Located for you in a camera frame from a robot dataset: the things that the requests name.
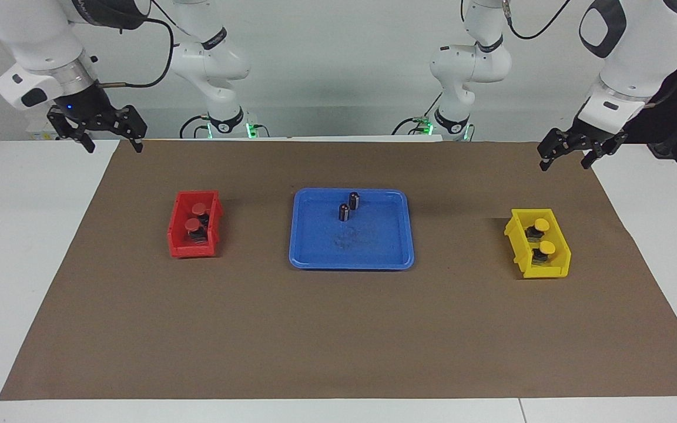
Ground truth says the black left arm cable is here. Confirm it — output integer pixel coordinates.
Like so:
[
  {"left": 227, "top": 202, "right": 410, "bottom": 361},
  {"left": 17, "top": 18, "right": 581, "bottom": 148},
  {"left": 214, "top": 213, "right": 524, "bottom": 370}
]
[{"left": 503, "top": 0, "right": 677, "bottom": 109}]

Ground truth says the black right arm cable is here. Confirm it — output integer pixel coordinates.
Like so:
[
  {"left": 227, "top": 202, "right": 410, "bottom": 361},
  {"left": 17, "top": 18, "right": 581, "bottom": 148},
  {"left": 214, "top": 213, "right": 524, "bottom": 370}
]
[{"left": 96, "top": 0, "right": 189, "bottom": 90}]

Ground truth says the black base power cable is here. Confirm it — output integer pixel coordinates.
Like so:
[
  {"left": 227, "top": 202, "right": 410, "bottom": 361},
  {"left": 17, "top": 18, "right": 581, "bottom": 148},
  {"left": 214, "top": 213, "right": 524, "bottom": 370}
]
[
  {"left": 391, "top": 94, "right": 443, "bottom": 136},
  {"left": 179, "top": 113, "right": 213, "bottom": 140}
]

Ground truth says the black velcro cable strap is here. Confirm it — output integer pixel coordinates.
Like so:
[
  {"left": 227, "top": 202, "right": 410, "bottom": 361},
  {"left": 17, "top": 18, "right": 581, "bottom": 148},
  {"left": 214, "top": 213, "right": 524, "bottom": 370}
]
[
  {"left": 201, "top": 28, "right": 228, "bottom": 51},
  {"left": 477, "top": 32, "right": 505, "bottom": 53}
]

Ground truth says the blue plastic tray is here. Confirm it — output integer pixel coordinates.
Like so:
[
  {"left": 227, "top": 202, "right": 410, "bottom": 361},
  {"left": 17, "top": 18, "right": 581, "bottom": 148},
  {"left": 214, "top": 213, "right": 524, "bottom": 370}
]
[{"left": 289, "top": 187, "right": 415, "bottom": 271}]

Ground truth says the red plastic bin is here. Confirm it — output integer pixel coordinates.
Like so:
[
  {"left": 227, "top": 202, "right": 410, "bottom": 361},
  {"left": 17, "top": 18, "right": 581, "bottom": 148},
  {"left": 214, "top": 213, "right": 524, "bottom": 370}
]
[{"left": 167, "top": 190, "right": 223, "bottom": 259}]

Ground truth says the brown table mat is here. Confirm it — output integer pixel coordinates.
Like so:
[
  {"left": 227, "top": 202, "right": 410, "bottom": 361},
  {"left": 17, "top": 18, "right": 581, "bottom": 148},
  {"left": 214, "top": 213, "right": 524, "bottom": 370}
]
[{"left": 0, "top": 139, "right": 677, "bottom": 401}]

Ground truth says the yellow plastic bin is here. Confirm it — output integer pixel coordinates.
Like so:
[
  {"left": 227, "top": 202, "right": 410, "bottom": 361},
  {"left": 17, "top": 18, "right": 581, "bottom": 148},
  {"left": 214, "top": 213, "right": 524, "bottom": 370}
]
[{"left": 504, "top": 208, "right": 572, "bottom": 279}]

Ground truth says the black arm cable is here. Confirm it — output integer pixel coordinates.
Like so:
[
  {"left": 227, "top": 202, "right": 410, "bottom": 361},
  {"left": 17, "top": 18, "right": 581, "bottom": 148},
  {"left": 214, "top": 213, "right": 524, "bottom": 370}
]
[
  {"left": 503, "top": 0, "right": 677, "bottom": 109},
  {"left": 96, "top": 0, "right": 189, "bottom": 90}
]

